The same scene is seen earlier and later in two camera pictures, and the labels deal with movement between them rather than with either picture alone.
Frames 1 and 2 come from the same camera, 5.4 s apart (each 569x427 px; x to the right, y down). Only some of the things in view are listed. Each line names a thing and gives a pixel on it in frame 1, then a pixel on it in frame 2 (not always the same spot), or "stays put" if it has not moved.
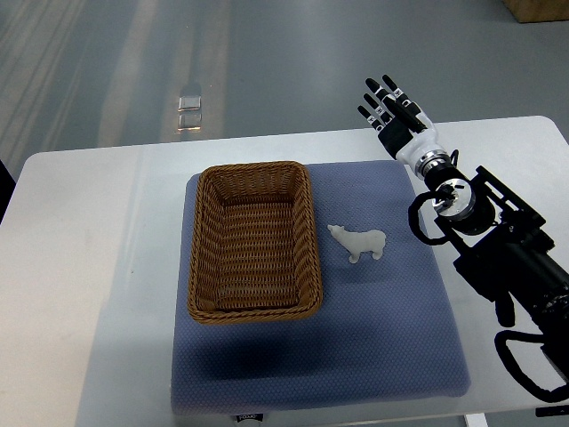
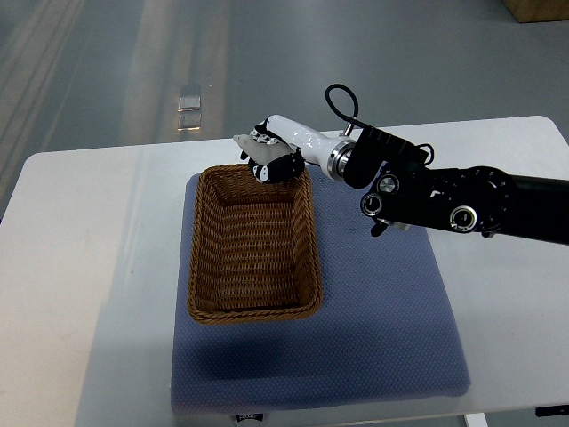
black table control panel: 552,411 stays put
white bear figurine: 357,242 to 260,152
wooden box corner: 532,11 stays put
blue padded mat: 383,336 stays put
